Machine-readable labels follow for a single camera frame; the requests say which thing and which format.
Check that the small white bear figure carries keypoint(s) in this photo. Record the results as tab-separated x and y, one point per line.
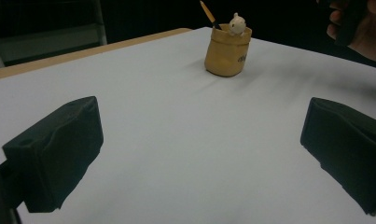
237	24

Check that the black pencil with tan end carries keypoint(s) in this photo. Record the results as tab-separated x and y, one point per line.
209	14

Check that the tan pen holder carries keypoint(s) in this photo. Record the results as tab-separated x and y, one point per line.
226	54

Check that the white foam board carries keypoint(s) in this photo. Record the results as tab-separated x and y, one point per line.
188	130

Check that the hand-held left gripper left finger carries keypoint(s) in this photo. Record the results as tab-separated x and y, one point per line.
56	152

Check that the wooden table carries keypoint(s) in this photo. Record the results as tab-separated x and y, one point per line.
83	53

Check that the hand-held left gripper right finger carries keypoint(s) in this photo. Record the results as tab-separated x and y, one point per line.
347	146

